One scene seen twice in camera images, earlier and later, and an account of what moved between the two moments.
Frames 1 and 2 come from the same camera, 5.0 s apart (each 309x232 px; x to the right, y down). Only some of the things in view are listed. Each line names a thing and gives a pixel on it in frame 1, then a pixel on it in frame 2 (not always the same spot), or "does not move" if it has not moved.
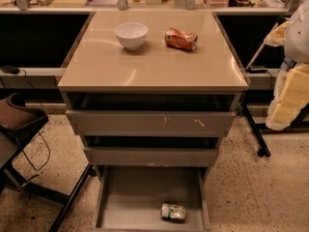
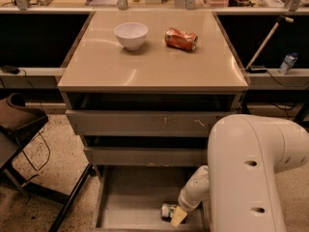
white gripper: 298,39 → 186,199
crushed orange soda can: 183,40 does not move
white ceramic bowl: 131,35 does not move
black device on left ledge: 11,69 does not move
